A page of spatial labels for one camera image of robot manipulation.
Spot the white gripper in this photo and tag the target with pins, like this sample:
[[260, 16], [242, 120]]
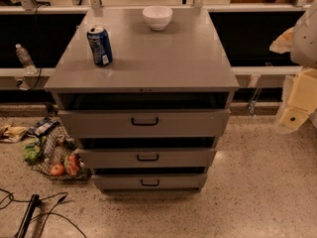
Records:
[[305, 39]]

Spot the blue pepsi can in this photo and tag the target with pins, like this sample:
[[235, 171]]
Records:
[[99, 43]]

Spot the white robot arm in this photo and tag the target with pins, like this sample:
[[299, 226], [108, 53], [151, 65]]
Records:
[[303, 47]]

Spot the grey drawer cabinet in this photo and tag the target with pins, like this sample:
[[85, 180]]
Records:
[[181, 68]]

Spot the white ceramic bowl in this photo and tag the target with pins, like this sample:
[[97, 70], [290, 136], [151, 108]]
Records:
[[157, 17]]

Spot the bottom grey drawer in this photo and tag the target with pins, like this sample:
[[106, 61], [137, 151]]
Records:
[[149, 182]]

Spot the grey drawer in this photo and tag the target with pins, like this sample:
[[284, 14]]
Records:
[[171, 158], [137, 124], [149, 182]]

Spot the middle grey drawer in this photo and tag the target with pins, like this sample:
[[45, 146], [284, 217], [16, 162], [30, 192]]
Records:
[[171, 158]]

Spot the top grey drawer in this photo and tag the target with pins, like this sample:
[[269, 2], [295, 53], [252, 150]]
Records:
[[137, 124]]

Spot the red orange snack packet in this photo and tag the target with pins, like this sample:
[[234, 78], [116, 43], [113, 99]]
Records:
[[72, 165]]

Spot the blue snack bag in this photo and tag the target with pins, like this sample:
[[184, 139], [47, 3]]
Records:
[[42, 127]]

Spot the red tomato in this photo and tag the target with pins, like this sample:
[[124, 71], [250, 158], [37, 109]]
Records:
[[57, 170]]

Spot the clear plastic water bottle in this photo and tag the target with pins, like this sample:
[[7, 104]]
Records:
[[25, 59]]

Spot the green snack bag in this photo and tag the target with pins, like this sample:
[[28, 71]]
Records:
[[33, 150]]

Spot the yellow cloth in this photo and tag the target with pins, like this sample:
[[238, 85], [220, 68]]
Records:
[[12, 134]]

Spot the wire mesh basket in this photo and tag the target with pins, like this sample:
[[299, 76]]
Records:
[[57, 147]]

